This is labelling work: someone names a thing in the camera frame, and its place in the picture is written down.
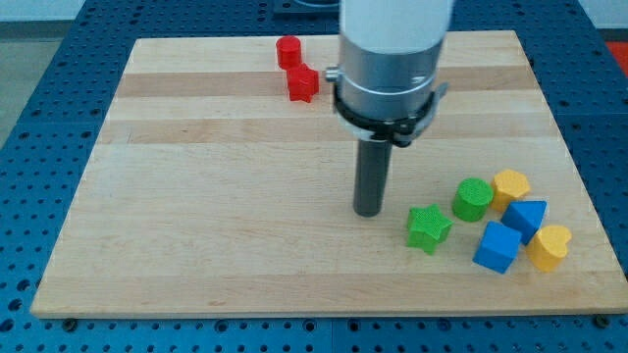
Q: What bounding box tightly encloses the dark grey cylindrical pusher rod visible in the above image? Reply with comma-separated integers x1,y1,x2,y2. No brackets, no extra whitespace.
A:
353,140,392,218

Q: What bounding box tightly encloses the green star block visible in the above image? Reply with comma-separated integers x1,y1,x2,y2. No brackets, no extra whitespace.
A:
406,204,453,255

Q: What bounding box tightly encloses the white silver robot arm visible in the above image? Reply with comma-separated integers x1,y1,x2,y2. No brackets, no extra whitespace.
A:
336,0,454,121

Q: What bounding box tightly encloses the red star block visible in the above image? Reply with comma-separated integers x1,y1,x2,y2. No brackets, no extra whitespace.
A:
287,64,320,103

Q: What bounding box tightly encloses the wooden board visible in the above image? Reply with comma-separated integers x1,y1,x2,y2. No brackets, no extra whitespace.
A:
30,31,627,319

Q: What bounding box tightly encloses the red cylinder block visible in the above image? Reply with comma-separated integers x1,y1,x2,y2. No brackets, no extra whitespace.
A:
276,35,302,71

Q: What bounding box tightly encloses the green cylinder block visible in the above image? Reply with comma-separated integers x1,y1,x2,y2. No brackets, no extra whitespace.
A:
451,177,494,223

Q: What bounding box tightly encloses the yellow hexagon block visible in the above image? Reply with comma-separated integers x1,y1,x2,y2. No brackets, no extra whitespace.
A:
491,170,531,212

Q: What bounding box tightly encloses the blue cube block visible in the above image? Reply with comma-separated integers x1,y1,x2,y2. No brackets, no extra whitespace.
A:
473,221,521,274

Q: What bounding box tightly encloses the blue triangle block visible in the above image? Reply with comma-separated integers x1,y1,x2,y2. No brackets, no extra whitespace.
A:
500,200,548,245

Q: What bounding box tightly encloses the yellow heart block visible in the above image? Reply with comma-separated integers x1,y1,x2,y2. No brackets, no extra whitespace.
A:
525,225,572,273

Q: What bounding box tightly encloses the black clamp ring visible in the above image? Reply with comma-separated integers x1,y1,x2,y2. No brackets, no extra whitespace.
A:
332,81,449,149

